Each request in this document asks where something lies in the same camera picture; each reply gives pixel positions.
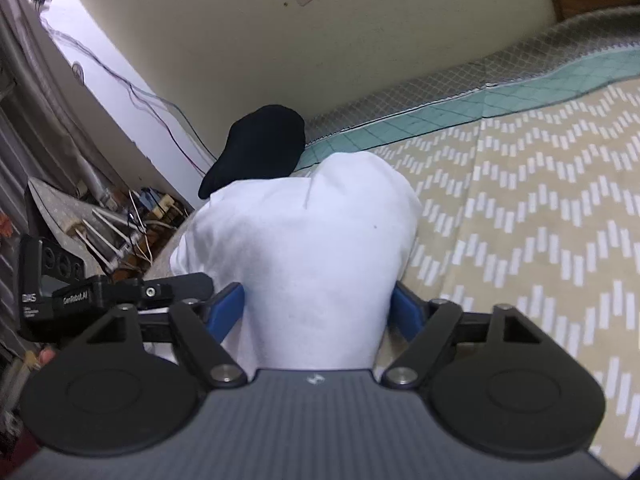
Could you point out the grey curtain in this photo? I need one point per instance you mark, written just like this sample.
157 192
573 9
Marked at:
20 110

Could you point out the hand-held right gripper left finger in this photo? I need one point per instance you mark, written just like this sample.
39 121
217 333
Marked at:
226 310

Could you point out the beige chevron bedspread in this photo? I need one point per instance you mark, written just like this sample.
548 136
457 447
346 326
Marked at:
525 220

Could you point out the beige power strip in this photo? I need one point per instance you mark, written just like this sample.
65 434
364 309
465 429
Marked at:
162 206

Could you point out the white printed t-shirt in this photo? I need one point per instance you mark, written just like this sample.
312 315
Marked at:
305 260

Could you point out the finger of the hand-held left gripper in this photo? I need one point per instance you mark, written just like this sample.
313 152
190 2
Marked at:
187 286

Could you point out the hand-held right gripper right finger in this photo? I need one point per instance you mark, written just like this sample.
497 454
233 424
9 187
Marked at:
404 312

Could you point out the pile of dark clothes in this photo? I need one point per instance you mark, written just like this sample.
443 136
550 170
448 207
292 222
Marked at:
260 145

